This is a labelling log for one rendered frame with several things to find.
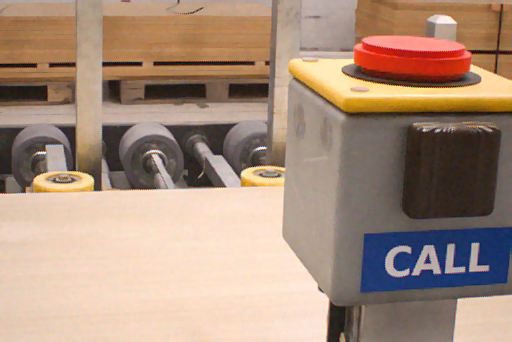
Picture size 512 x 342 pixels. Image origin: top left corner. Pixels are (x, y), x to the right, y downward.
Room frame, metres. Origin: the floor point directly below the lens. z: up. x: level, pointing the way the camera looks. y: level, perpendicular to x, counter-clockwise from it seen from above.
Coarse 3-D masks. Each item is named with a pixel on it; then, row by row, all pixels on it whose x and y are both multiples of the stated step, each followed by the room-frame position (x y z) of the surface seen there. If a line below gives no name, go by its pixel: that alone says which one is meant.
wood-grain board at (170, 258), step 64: (64, 192) 1.24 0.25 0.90; (128, 192) 1.26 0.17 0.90; (192, 192) 1.27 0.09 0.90; (256, 192) 1.28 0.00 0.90; (0, 256) 1.00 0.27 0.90; (64, 256) 1.01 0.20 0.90; (128, 256) 1.02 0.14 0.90; (192, 256) 1.03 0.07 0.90; (256, 256) 1.04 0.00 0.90; (0, 320) 0.84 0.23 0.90; (64, 320) 0.85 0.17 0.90; (128, 320) 0.85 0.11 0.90; (192, 320) 0.86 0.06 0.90; (256, 320) 0.87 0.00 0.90; (320, 320) 0.87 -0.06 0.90
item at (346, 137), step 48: (288, 96) 0.37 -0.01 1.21; (336, 96) 0.31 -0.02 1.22; (384, 96) 0.31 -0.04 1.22; (432, 96) 0.31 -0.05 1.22; (480, 96) 0.31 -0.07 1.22; (288, 144) 0.36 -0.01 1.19; (336, 144) 0.31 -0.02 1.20; (384, 144) 0.31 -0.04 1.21; (288, 192) 0.36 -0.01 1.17; (336, 192) 0.31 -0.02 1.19; (384, 192) 0.31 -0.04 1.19; (288, 240) 0.36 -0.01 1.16; (336, 240) 0.30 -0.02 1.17; (336, 288) 0.30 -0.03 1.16; (480, 288) 0.31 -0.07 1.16
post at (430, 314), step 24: (336, 312) 0.34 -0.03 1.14; (360, 312) 0.33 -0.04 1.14; (384, 312) 0.33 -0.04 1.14; (408, 312) 0.33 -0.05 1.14; (432, 312) 0.33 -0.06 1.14; (336, 336) 0.34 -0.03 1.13; (360, 336) 0.33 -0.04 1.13; (384, 336) 0.33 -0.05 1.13; (408, 336) 0.33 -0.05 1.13; (432, 336) 0.33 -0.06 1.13
